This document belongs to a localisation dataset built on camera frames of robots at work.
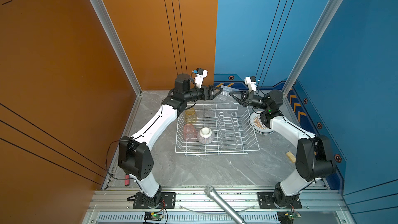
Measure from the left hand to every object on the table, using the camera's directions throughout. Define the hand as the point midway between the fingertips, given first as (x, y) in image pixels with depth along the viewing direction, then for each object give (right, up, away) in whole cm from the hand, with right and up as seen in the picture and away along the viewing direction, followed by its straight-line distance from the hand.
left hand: (218, 89), depth 74 cm
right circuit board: (+31, -59, -4) cm, 66 cm away
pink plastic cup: (-15, -24, +17) cm, 33 cm away
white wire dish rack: (0, -23, +23) cm, 33 cm away
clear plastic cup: (+4, -1, +1) cm, 4 cm away
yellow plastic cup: (-16, -15, +24) cm, 32 cm away
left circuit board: (-30, -59, -3) cm, 67 cm away
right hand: (+5, -4, -2) cm, 7 cm away
